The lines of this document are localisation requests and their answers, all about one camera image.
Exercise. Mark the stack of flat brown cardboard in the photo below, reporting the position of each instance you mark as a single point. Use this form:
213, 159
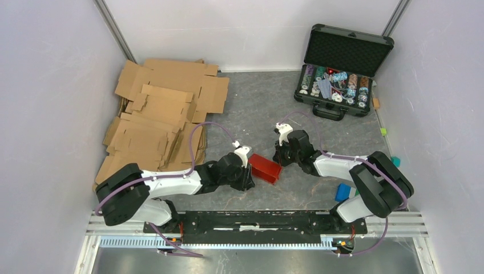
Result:
163, 103

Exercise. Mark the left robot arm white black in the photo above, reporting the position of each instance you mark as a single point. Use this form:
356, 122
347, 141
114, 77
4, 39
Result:
135, 194

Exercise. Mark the red paper box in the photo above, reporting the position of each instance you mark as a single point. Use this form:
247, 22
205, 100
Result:
264, 168

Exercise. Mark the black poker chip case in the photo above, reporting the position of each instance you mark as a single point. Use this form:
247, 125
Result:
337, 75

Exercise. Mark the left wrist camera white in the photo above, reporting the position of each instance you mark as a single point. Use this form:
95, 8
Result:
242, 151

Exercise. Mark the blue toy block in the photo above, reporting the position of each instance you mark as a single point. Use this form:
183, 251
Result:
343, 192

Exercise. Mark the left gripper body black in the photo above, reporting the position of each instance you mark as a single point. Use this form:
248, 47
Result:
238, 180

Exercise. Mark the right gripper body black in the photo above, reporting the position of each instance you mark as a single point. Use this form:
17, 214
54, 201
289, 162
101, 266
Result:
285, 156

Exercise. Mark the teal cube block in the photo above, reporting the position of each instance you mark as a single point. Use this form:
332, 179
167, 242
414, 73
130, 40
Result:
396, 161

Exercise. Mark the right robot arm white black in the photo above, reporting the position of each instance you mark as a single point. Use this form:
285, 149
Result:
381, 185

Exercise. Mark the aluminium frame rail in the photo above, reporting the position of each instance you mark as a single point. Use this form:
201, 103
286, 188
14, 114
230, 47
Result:
138, 234

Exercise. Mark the small brown wooden block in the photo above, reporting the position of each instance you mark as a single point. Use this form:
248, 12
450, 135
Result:
376, 103

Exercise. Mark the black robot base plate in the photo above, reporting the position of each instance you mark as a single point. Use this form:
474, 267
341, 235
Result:
259, 227

